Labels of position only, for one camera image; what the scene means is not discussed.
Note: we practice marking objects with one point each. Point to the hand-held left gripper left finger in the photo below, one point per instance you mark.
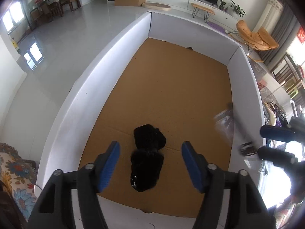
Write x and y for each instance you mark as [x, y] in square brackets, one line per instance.
[110, 167]

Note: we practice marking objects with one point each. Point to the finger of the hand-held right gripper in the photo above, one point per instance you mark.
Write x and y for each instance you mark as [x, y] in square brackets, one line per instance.
[274, 153]
[274, 132]

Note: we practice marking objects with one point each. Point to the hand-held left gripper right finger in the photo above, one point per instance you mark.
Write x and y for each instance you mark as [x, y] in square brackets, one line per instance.
[193, 169]

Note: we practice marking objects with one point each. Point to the black furry plush object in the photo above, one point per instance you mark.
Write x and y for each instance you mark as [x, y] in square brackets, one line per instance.
[147, 152]

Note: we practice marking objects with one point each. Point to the transparent plastic bag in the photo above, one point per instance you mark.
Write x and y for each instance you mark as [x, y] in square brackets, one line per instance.
[226, 126]

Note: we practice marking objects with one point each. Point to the white box with cork bottom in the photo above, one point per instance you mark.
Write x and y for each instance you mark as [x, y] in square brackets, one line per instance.
[95, 76]

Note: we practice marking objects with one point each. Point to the dark patterned wooden desktop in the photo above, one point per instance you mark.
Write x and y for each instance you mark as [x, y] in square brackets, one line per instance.
[262, 76]

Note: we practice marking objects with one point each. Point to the green stool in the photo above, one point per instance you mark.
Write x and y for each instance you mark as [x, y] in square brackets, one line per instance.
[295, 89]

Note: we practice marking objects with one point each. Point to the dark wooden slatted chair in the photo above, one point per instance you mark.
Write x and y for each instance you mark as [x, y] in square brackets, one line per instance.
[286, 69]

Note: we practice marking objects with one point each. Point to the floral patterned blanket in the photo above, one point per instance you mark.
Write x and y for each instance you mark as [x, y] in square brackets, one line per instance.
[16, 179]

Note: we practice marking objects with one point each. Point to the grey curtain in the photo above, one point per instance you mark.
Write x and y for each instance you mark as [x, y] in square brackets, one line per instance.
[281, 35]

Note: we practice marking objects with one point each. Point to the orange lounge chair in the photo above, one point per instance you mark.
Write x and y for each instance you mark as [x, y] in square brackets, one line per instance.
[252, 37]

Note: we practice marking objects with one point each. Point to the standing air conditioner with cover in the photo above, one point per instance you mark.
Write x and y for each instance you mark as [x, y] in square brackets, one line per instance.
[269, 14]

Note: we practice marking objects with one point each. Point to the purple floor mat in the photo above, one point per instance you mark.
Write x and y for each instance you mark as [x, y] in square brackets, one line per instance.
[216, 27]

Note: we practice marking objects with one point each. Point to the large leafy potted plant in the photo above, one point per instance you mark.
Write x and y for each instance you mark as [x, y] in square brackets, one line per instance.
[237, 8]

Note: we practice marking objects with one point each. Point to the small green potted plant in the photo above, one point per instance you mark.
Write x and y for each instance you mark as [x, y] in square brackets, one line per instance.
[222, 4]

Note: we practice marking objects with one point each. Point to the wooden bench with hairpin legs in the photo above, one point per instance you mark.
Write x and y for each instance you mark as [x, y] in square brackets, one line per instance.
[202, 7]

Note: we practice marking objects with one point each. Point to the brown cardboard box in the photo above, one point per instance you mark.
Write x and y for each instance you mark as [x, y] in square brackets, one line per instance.
[128, 1]

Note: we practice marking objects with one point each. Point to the round beige floor cushion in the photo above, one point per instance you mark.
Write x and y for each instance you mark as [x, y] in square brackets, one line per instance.
[157, 6]

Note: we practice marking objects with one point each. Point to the red wall decoration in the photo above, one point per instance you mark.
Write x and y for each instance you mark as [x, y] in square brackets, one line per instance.
[301, 34]

